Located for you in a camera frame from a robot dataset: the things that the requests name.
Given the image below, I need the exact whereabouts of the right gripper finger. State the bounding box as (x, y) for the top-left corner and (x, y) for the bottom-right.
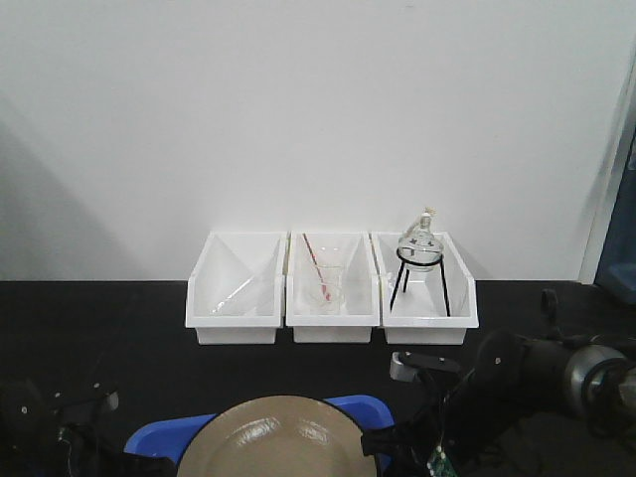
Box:
(361, 424), (411, 457)

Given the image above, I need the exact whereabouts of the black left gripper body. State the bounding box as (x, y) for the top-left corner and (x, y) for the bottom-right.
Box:
(54, 392), (177, 476)

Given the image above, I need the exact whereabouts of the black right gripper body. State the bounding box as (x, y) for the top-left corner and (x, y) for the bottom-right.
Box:
(397, 372), (477, 476)

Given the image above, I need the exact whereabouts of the blue plastic tray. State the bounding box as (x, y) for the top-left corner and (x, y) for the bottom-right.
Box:
(124, 395), (395, 464)

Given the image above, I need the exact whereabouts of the beige plate with black rim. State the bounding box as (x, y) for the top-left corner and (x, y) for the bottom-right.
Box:
(177, 395), (381, 476)

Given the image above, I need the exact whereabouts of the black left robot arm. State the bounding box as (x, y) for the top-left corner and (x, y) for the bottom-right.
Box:
(1, 380), (177, 476)

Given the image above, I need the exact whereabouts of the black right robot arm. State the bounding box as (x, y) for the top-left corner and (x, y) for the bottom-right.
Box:
(361, 289), (635, 476)

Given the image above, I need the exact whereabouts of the right white storage bin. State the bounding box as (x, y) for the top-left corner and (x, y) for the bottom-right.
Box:
(370, 232), (479, 345)

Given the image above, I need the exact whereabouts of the white storage bin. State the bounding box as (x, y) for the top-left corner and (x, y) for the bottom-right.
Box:
(285, 232), (381, 343)
(185, 232), (287, 346)
(370, 232), (479, 345)

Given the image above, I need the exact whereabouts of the black metal tripod stand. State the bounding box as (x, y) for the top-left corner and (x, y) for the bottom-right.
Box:
(390, 248), (451, 317)

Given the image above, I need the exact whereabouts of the glass alcohol lamp flask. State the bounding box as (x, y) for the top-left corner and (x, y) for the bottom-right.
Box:
(397, 208), (443, 272)

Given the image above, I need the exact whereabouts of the middle white storage bin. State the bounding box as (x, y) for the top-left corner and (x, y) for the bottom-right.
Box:
(285, 232), (381, 343)

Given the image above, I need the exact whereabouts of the clear glass beaker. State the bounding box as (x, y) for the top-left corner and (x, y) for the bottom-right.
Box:
(308, 246), (345, 315)

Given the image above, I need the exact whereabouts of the red glass thermometer rod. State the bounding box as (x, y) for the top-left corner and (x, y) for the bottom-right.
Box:
(302, 233), (331, 302)

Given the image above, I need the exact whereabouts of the clear glass stirring rod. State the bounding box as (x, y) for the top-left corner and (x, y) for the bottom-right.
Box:
(210, 276), (259, 316)

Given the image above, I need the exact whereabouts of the left white storage bin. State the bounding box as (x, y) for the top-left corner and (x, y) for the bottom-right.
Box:
(185, 232), (287, 346)

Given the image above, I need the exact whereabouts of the blue object at right edge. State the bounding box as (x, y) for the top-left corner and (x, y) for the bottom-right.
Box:
(595, 135), (635, 304)

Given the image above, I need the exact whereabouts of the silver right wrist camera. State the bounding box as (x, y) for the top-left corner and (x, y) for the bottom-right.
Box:
(389, 351), (461, 384)

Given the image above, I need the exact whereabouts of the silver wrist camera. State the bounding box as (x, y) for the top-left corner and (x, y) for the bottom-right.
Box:
(91, 391), (119, 413)
(389, 351), (461, 384)

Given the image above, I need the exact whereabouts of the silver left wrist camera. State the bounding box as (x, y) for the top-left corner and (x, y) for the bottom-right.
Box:
(91, 391), (119, 413)

